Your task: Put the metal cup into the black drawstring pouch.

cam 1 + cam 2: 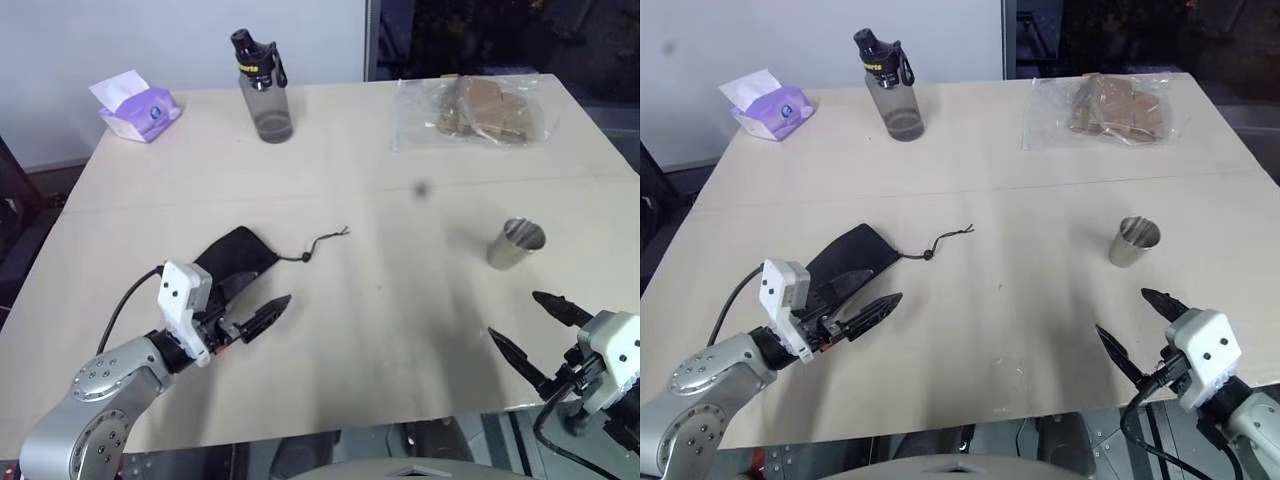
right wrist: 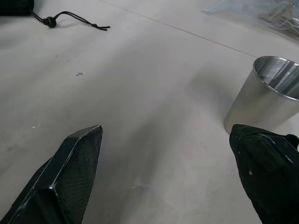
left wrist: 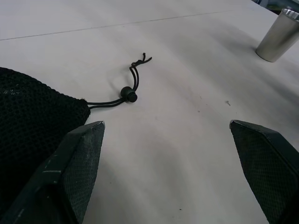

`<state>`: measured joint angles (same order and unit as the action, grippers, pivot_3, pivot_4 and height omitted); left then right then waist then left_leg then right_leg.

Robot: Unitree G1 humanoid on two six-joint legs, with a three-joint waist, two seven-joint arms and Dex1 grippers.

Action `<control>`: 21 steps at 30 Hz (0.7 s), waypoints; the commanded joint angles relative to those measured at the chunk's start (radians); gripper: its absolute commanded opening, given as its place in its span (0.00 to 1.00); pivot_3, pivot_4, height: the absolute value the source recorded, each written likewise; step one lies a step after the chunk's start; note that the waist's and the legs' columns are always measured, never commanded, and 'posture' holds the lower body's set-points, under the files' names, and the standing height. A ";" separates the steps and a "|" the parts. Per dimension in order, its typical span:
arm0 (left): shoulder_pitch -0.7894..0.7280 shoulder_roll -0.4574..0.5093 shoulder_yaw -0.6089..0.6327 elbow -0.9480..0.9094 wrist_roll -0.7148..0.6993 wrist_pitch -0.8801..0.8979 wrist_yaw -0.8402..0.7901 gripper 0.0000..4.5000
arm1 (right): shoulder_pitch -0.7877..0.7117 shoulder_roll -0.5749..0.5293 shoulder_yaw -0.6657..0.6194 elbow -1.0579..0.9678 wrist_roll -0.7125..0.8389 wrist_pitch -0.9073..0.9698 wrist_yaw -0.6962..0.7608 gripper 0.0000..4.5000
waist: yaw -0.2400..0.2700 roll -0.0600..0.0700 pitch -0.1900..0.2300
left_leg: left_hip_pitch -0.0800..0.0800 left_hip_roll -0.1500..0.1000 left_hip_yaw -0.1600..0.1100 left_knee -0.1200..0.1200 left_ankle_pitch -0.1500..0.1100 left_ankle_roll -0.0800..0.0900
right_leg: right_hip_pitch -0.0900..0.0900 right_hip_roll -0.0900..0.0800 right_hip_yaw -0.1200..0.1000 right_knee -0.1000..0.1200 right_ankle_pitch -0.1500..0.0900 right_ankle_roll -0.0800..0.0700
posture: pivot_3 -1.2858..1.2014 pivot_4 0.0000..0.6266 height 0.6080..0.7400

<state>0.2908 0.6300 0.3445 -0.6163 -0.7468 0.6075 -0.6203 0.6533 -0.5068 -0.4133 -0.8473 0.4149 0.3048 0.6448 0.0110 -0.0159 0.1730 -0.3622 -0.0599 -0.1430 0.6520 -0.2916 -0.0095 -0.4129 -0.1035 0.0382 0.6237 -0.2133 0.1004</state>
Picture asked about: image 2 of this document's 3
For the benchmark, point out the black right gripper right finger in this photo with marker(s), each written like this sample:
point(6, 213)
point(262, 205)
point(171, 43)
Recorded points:
point(268, 177)

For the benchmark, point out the stainless steel cup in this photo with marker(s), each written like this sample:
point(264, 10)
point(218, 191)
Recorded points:
point(261, 105)

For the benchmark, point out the clear plastic bag with items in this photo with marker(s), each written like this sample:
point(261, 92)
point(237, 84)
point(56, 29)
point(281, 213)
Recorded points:
point(268, 14)

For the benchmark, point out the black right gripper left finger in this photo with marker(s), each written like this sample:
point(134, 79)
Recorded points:
point(67, 177)

